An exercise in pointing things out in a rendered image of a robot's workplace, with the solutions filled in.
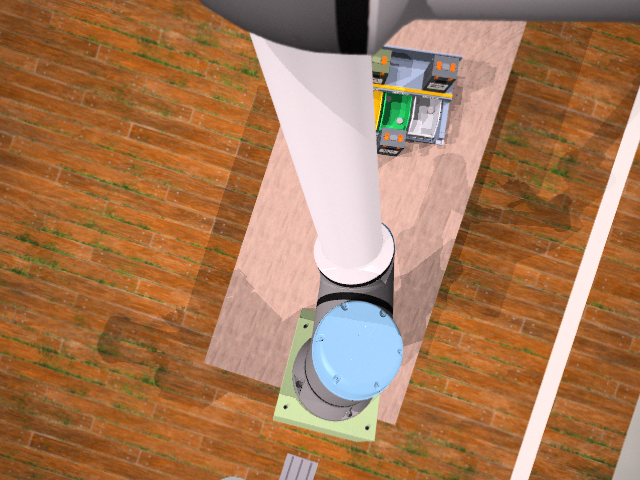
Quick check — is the yellow open bin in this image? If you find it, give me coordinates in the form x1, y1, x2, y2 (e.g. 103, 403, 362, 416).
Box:
373, 90, 383, 129

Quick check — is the green open bin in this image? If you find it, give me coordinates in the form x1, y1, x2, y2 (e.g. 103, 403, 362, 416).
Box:
378, 92, 412, 133

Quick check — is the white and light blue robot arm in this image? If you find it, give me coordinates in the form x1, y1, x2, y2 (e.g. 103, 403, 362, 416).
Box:
198, 0, 640, 421

